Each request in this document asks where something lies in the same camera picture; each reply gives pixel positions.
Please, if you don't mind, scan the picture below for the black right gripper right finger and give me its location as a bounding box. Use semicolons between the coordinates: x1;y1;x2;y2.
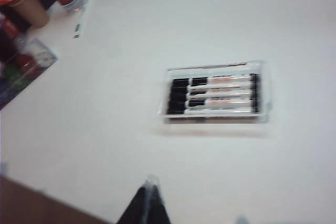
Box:
151;175;171;224

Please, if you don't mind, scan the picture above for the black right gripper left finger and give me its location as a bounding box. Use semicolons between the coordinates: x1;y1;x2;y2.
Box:
115;175;153;224

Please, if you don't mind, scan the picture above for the clear plastic packaging box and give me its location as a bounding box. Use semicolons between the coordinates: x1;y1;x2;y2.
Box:
157;60;274;125

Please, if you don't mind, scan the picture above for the clear box with coloured items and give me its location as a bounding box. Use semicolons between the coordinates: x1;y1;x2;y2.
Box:
0;37;58;111

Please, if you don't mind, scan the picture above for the white and green strip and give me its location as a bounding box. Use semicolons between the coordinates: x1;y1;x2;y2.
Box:
72;0;99;40

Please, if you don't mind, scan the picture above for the small red-label bottle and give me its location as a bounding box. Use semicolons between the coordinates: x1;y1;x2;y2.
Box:
0;16;25;49

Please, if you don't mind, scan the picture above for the brown paper cup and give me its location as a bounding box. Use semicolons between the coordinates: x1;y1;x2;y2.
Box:
10;0;50;29

